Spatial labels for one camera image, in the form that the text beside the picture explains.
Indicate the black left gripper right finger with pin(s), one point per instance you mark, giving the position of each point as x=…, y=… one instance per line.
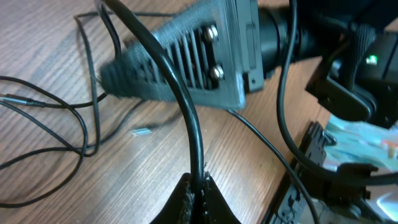
x=214, y=208

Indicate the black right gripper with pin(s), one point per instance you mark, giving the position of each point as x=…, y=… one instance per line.
x=211, y=44

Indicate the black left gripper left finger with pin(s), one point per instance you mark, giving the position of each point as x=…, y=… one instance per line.
x=179, y=207

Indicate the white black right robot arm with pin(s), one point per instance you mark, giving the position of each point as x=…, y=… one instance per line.
x=357, y=79

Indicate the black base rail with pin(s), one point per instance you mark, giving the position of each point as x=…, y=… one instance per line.
x=349, y=201

